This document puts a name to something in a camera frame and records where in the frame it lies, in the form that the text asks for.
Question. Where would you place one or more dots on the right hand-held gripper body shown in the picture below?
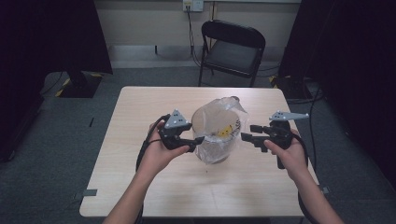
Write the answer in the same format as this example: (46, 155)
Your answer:
(281, 133)

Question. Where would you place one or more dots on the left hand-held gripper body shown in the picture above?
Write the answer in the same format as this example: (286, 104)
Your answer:
(170, 141)

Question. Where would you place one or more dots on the clear plastic bag yellow face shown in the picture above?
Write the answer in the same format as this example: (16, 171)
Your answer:
(214, 152)

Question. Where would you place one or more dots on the clear round plastic bin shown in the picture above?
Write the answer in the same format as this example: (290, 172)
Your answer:
(222, 158)

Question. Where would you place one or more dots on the person's left hand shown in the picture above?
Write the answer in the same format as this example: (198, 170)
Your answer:
(155, 155)

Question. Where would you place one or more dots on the person's right hand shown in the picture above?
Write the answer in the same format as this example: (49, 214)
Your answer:
(292, 160)

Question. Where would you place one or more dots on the black stand base yellow tape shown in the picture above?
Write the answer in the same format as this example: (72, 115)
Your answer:
(292, 88)
(79, 85)

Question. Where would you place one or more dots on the grey tape strip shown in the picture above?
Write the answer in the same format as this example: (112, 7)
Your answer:
(326, 189)
(89, 192)

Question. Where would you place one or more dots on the black folding chair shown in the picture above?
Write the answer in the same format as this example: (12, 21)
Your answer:
(233, 56)

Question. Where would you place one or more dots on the black curtain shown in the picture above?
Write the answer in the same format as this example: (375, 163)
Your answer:
(46, 37)
(358, 62)

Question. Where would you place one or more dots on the white wall socket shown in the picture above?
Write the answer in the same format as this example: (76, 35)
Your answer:
(193, 4)

